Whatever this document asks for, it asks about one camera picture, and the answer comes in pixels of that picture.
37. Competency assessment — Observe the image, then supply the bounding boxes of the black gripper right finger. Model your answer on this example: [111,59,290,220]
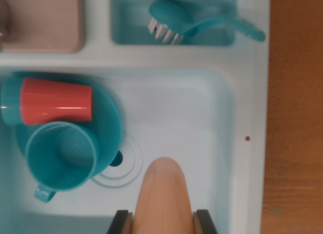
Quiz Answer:
[192,209,219,234]

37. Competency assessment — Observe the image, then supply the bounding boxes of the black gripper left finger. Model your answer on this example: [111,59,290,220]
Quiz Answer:
[106,210,133,234]

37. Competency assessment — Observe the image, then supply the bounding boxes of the cream toy detergent bottle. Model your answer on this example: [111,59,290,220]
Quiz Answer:
[131,156,197,234]

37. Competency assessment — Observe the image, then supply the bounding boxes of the light blue toy sink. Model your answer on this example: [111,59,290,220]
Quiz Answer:
[0,0,271,234]

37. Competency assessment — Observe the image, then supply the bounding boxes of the teal plastic mug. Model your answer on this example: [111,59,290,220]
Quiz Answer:
[24,121,99,203]

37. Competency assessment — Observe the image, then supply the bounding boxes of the teal plastic plate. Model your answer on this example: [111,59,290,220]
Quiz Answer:
[15,72,122,176]

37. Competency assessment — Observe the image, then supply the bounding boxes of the red plastic tumbler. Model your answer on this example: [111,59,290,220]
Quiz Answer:
[19,77,94,126]

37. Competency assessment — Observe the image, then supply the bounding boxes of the teal plastic tumbler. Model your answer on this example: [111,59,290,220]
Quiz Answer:
[0,77,25,126]

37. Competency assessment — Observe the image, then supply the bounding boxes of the teal dish brush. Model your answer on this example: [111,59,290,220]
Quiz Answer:
[147,0,266,46]

